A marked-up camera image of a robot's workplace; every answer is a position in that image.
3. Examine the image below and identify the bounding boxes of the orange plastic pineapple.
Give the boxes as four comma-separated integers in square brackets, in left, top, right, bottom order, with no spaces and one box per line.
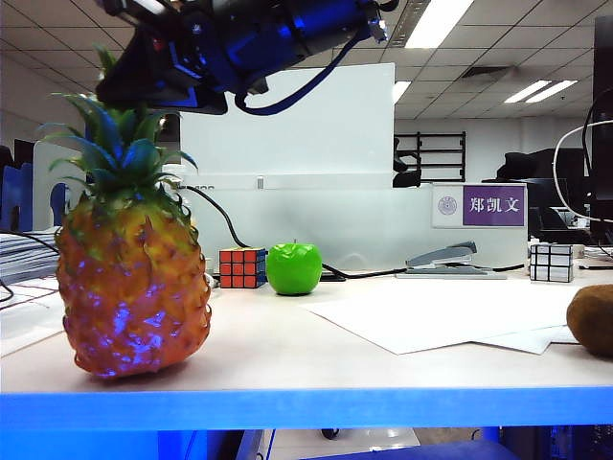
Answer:
[37,45,213,380]

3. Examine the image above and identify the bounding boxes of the small white paper sheet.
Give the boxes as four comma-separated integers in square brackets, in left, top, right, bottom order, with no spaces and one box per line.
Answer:
[478,325,581,356]

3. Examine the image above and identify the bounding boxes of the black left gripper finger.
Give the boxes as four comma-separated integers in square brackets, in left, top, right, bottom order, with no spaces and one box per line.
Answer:
[94,27,179,109]
[143,84,228,116]

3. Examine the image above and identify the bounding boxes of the black high-back chair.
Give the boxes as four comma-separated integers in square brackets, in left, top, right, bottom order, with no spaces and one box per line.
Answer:
[495,148,586,184]

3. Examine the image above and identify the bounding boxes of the black shelf rack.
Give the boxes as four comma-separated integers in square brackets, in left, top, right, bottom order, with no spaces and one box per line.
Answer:
[395,131,467,184]

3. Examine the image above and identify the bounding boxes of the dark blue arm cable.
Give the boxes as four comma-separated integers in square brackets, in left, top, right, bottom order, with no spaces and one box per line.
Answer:
[234,33,366,116]

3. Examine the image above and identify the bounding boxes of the grey stapler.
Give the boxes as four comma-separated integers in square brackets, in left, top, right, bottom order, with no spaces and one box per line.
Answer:
[396,241,508,281]

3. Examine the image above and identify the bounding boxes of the printed paper stack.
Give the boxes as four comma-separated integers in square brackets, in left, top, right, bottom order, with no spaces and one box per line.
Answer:
[0,231,68,358]

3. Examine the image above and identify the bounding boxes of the blue file holder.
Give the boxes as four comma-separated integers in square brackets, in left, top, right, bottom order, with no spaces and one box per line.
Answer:
[0,162,34,234]

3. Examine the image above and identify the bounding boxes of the colourful Rubik's cube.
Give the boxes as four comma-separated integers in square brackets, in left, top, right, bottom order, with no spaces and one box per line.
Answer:
[218,246,268,289]

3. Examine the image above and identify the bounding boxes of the distant ceiling light pair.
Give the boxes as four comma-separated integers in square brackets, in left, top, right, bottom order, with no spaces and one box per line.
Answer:
[503,80,579,104]

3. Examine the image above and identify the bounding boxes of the frosted glass desk partition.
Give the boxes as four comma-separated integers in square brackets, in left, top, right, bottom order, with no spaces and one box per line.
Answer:
[181,184,528,278]

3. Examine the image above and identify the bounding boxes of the white file divider panel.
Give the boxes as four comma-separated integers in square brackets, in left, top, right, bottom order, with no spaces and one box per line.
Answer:
[33,141,88,232]

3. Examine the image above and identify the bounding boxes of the large white paper sheet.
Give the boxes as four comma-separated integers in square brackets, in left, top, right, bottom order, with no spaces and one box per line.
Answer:
[301,278,583,356]

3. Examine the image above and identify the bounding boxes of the thin black cable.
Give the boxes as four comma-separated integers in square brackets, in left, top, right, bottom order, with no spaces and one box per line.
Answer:
[0,231,63,304]

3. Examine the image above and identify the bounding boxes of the white whiteboard panel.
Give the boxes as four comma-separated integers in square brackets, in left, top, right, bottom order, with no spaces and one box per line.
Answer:
[179,62,397,191]

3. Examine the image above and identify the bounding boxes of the thick black cable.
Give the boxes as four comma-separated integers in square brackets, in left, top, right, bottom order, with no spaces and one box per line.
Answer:
[179,184,526,282]

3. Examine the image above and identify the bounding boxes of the wide ceiling light panel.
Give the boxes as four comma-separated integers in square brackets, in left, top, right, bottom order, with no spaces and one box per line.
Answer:
[404,0,475,50]

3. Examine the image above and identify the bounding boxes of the purple and white name plate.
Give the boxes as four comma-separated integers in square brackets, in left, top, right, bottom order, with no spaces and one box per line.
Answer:
[430,183,527,230]

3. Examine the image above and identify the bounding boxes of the white cable loop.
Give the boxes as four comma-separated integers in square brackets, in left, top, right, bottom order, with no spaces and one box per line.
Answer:
[552,119,613,224]

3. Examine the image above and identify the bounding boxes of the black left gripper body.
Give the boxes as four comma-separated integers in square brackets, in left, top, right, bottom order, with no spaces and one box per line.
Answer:
[102,0,288,95]

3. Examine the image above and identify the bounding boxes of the black office chair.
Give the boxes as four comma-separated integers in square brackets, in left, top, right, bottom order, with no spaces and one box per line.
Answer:
[392,138,423,189]

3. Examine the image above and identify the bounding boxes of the silver mirror cube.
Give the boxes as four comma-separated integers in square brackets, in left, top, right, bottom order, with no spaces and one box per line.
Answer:
[529,242,575,283]

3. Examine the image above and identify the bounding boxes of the green plastic apple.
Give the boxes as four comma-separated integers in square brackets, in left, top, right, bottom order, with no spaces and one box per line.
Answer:
[265,241,324,296]

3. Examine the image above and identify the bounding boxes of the brown kiwi fruit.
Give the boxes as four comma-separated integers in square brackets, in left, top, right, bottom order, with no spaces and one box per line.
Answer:
[565,285,613,358]

